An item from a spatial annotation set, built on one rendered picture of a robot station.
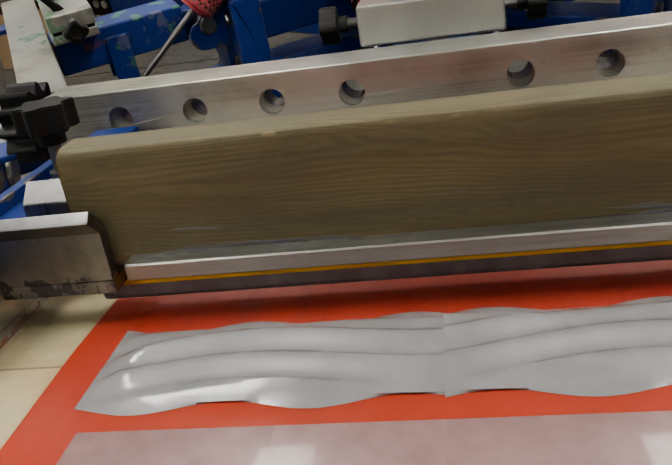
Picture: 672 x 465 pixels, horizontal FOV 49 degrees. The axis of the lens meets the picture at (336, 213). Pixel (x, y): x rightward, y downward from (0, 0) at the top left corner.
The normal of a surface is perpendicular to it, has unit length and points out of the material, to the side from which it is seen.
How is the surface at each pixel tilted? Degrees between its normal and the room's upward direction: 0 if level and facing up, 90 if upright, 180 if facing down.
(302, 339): 24
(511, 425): 9
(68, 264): 81
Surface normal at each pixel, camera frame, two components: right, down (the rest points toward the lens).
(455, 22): -0.12, 0.40
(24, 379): -0.14, -0.91
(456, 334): -0.07, -0.55
